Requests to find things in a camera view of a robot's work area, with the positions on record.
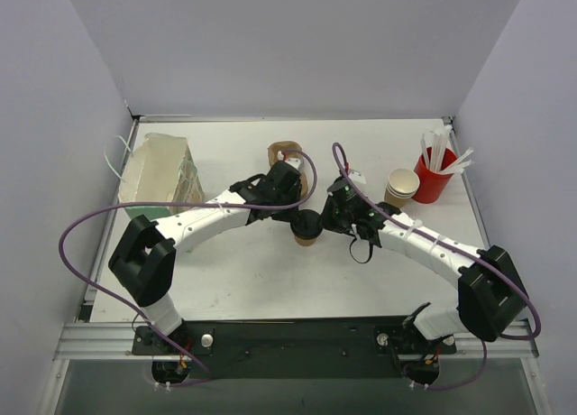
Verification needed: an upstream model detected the black plastic cup lid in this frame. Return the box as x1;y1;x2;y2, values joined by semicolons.
290;209;323;241

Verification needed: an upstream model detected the brown paper coffee cup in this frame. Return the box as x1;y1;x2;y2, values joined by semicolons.
294;235;316;247

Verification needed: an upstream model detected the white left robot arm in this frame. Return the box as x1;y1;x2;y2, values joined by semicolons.
108;157;304;354

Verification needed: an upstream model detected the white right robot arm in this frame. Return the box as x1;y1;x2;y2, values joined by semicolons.
321;177;528;342

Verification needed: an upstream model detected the green paper takeout bag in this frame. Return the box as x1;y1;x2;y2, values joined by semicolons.
104;133;206;220

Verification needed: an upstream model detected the brown pulp cup carrier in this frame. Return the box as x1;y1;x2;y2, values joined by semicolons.
267;141;309;198

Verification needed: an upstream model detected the stack of paper cups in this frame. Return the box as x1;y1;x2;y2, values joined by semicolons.
384;168;420;208

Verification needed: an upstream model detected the red straw holder cup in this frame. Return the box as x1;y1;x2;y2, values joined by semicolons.
413;155;453;204

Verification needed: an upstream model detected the white wrapped straws bundle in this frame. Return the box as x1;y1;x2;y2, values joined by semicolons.
420;124;473;175

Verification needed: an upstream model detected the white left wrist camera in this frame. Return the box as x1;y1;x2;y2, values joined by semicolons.
277;151;304;171

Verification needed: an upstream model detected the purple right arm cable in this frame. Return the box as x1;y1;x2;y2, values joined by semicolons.
332;142;542;342

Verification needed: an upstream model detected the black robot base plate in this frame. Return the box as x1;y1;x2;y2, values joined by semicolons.
131;316;456;383

